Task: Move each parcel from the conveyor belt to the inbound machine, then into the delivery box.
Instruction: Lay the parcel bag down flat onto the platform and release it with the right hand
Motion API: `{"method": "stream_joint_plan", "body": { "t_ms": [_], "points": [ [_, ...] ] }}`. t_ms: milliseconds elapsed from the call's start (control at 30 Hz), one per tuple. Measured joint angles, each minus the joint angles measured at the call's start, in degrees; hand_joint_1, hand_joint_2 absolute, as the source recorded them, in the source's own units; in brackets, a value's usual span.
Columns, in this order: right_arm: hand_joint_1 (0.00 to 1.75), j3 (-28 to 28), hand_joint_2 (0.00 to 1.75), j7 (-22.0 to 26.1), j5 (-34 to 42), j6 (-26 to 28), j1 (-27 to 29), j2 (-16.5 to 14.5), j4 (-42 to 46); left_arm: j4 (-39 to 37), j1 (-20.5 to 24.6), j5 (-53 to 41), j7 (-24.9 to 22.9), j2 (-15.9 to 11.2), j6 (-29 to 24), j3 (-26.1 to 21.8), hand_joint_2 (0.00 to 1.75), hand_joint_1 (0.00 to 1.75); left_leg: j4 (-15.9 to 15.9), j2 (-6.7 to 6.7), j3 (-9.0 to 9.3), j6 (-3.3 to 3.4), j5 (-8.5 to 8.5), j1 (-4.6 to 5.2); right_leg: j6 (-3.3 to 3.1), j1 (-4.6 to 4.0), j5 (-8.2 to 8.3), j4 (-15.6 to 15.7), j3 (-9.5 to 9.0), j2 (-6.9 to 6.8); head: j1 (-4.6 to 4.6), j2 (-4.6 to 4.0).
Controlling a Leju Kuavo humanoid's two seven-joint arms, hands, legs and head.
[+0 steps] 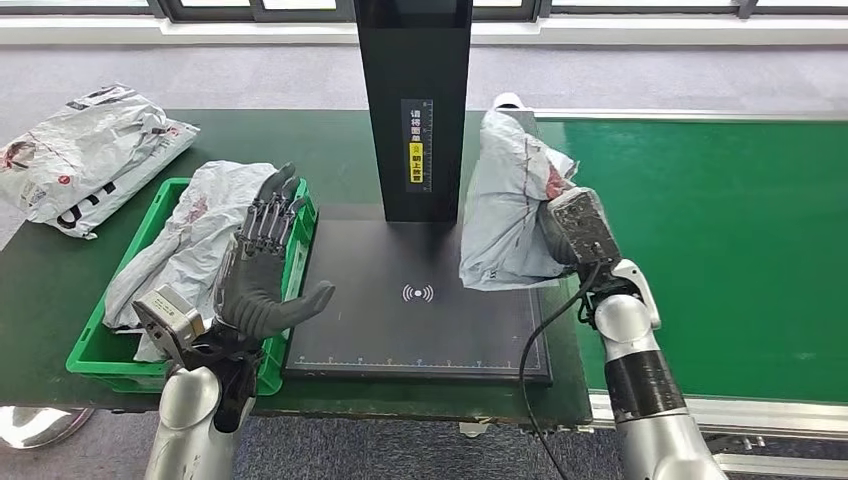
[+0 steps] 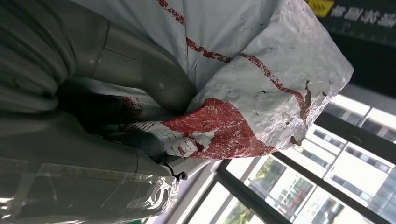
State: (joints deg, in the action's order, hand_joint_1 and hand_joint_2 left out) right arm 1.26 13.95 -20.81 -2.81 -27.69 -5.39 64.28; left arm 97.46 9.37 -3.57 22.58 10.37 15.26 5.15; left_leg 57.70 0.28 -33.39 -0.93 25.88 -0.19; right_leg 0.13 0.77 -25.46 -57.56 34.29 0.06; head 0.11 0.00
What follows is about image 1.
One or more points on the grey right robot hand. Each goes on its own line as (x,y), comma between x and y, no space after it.
(555,232)

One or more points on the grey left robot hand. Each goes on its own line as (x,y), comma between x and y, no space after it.
(262,278)

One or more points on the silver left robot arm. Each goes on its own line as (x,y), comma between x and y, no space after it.
(189,404)

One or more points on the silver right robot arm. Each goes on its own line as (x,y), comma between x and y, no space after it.
(656,437)

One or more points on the flat white black-lettered parcel bag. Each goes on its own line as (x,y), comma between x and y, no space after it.
(132,189)

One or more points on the green conveyor belt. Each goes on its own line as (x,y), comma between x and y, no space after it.
(715,232)

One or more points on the crumpled white parcel bag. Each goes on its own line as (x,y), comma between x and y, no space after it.
(86,146)

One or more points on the black yellow column label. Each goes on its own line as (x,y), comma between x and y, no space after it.
(417,146)

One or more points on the green plastic crate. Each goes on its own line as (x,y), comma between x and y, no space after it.
(99,361)

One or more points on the white table foot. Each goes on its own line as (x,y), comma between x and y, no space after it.
(473,430)

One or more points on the black scanner column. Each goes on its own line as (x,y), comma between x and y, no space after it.
(414,66)

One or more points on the white window sill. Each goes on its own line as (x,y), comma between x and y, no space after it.
(199,32)

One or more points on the shiny chrome round foot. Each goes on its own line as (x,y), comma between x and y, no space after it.
(40,427)

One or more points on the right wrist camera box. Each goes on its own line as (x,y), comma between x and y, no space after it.
(586,228)

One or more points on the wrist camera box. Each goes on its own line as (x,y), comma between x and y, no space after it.
(169,324)
(586,228)

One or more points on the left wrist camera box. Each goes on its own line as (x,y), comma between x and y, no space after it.
(169,324)

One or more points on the black scanner base plate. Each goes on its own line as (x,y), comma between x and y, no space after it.
(411,338)

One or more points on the dark window frame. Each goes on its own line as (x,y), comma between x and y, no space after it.
(212,14)

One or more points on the aluminium conveyor frame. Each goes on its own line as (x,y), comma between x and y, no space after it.
(782,420)

